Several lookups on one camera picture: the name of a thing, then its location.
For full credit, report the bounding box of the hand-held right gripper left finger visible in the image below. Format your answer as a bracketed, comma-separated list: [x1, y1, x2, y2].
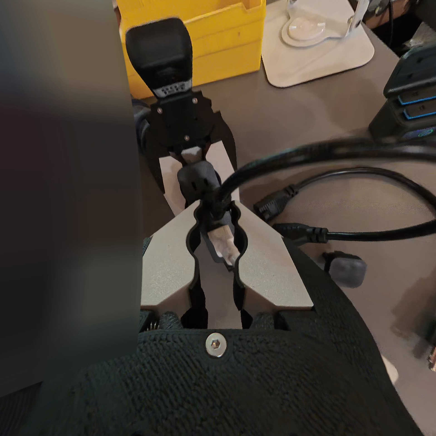
[141, 200, 209, 329]

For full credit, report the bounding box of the thin black power cable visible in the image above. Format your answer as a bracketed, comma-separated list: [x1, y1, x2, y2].
[254, 167, 436, 222]
[272, 218, 436, 245]

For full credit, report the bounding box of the black power connector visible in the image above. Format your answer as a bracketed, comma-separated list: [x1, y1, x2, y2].
[177, 162, 222, 205]

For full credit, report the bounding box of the yellow plastic bin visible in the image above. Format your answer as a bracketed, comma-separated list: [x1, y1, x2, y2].
[115, 0, 267, 99]

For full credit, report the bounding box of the thick black power cable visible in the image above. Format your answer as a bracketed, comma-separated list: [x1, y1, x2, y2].
[199, 138, 436, 271]

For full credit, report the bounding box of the white lamp stand base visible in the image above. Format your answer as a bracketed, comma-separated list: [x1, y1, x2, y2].
[260, 0, 375, 88]

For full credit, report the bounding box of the grey power adapter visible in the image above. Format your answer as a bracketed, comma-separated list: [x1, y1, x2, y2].
[322, 251, 367, 289]

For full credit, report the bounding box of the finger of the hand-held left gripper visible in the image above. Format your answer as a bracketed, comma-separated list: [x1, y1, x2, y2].
[205, 141, 240, 205]
[159, 155, 187, 217]

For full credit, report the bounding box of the white cable tag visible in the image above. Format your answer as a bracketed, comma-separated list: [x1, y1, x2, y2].
[207, 228, 239, 267]

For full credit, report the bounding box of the person's left forearm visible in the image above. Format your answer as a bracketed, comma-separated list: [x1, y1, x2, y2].
[132, 99, 152, 147]

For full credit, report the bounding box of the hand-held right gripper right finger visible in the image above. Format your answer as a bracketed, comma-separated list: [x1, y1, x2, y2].
[233, 201, 314, 329]

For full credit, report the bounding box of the black power strip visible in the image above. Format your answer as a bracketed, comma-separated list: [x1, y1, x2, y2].
[369, 42, 436, 144]

